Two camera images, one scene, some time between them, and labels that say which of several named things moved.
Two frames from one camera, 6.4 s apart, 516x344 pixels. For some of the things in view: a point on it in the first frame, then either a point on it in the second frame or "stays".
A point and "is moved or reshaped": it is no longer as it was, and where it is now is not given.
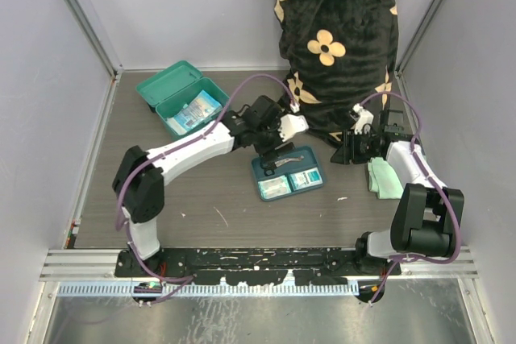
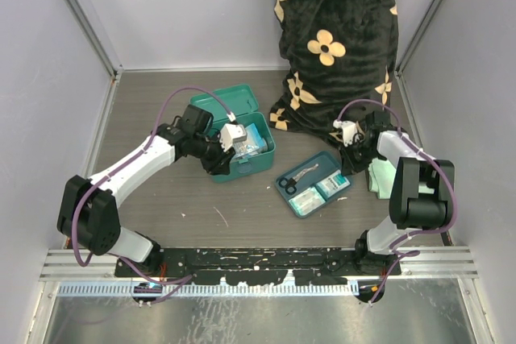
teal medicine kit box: [185, 100] is moved or reshaped
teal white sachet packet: [305, 179] to [333, 184]
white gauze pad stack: [274, 187] to [307, 201]
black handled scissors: [268, 165] to [290, 184]
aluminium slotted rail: [93, 272] stays
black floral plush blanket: [338, 34] stays
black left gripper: [270, 152] to [221, 164]
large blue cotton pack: [201, 109] is moved or reshaped
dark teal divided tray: [289, 179] to [313, 184]
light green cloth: [383, 179] stays
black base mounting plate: [252, 267] stays
